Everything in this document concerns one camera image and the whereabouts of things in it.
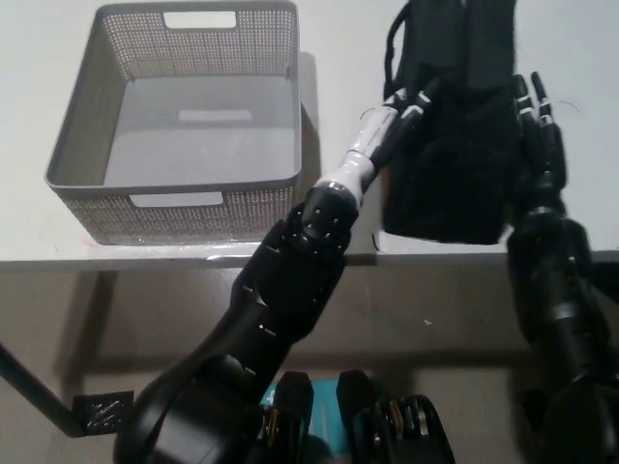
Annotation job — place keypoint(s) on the dark green lunch bag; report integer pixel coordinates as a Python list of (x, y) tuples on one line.
[(454, 159)]

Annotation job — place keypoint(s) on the short dark thread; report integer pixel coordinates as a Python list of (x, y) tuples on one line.
[(376, 244)]

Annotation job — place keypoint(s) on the black metal table leg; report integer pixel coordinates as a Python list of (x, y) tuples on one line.
[(34, 391)]

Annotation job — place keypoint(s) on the long faint curved thread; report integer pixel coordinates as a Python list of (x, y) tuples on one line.
[(570, 103)]

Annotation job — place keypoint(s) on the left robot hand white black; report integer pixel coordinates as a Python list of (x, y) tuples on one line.
[(370, 140)]

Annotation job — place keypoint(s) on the grey perforated plastic basket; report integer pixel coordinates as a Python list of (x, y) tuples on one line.
[(184, 217)]

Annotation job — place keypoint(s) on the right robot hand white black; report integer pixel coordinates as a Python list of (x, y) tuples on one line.
[(544, 159)]

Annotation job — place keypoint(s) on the thin curved black thread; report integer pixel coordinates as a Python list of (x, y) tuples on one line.
[(363, 113)]

